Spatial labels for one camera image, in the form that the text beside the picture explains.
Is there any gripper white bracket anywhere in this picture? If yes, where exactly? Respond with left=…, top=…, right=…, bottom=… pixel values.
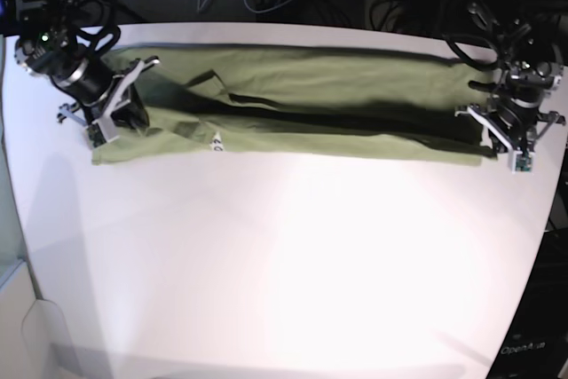
left=55, top=56, right=160, bottom=149
left=454, top=72, right=568, bottom=176

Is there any green T-shirt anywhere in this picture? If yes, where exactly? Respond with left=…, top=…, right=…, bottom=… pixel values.
left=91, top=43, right=495, bottom=166

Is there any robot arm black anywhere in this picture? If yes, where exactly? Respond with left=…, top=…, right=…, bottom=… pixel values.
left=1, top=0, right=159, bottom=148
left=441, top=0, right=567, bottom=172

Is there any black OpenArm case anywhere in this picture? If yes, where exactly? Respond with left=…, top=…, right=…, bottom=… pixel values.
left=487, top=214, right=567, bottom=378

